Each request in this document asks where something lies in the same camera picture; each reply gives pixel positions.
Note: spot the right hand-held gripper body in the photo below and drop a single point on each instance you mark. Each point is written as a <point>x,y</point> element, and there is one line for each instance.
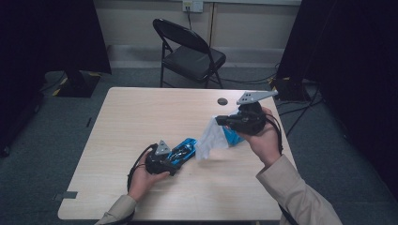
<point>248,120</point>

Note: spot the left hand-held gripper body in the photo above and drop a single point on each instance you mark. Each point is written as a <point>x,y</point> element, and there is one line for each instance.
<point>156,162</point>

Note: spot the blue wet wipes pack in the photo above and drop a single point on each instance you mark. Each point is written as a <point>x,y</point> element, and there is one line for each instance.
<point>233,138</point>

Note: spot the white wet wipe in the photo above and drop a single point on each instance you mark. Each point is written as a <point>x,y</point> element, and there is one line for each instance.
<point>211,139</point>

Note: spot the blue toy car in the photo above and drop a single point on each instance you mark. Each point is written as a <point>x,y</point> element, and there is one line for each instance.
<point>184,150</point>

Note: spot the person's left hand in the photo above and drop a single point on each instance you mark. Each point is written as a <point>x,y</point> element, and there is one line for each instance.
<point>140,182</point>

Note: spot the person's right hand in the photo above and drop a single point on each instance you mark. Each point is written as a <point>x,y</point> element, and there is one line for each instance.
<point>266,143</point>

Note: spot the black stand base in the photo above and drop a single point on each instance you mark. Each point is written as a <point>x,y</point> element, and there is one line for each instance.
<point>291,90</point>
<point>78,86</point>

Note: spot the black folding chair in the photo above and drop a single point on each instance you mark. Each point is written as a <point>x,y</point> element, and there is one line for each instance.
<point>194,61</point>

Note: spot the small black floor strip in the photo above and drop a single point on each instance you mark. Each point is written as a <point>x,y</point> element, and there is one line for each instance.
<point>89,122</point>

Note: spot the grey tape strip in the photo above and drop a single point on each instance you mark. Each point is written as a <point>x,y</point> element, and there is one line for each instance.
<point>67,195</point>

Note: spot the black curtain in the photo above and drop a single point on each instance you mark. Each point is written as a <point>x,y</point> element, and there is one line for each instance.
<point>350,62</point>
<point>47,34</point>

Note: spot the beige wall conduit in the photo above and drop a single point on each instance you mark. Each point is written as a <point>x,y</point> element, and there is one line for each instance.
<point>212,25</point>

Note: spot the white wall socket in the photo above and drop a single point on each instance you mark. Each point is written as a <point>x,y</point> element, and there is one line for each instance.
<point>193,5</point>

